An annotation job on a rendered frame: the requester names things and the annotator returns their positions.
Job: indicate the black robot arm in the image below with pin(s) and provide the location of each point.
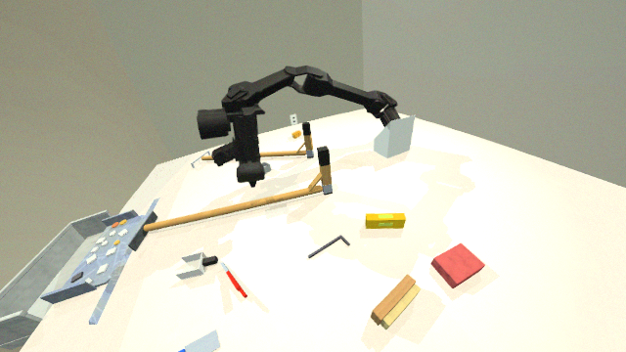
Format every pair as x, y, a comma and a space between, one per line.
240, 105

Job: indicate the red-handled pliers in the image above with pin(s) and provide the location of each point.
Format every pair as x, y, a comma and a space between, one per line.
233, 280

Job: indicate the grey l-shaped bar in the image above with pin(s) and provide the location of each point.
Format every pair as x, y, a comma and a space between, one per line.
328, 244

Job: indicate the red flat square block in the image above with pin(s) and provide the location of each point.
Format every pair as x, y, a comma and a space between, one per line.
457, 265

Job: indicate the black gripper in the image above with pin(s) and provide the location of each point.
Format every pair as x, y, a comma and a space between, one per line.
250, 168

